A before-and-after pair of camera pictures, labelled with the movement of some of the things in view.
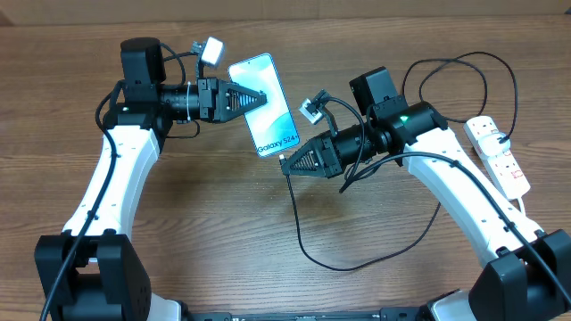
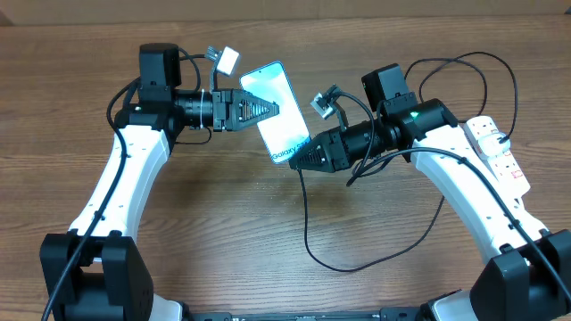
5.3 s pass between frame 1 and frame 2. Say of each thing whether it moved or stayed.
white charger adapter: stayed
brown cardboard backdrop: stayed
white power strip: stayed
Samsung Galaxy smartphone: moved
